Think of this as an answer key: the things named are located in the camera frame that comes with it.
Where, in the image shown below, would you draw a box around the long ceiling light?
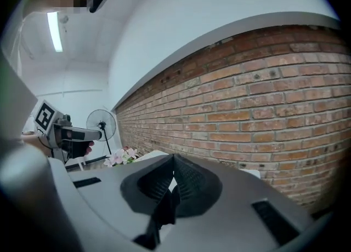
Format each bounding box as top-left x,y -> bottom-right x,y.
46,12 -> 64,53

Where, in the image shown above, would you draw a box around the person's left hand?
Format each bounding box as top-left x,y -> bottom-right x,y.
83,140 -> 95,156

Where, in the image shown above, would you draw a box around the pink artificial flowers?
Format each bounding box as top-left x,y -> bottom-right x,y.
103,146 -> 140,168

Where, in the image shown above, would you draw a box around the black standing fan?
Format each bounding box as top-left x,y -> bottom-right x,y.
86,108 -> 117,156

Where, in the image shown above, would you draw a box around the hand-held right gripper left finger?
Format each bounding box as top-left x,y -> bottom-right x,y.
120,154 -> 175,216

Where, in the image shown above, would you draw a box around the person's left forearm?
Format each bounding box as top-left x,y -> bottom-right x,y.
21,132 -> 53,158

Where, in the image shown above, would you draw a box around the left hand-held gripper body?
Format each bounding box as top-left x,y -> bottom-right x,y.
34,99 -> 103,164

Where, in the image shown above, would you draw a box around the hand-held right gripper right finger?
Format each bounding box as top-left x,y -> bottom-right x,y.
173,153 -> 223,217

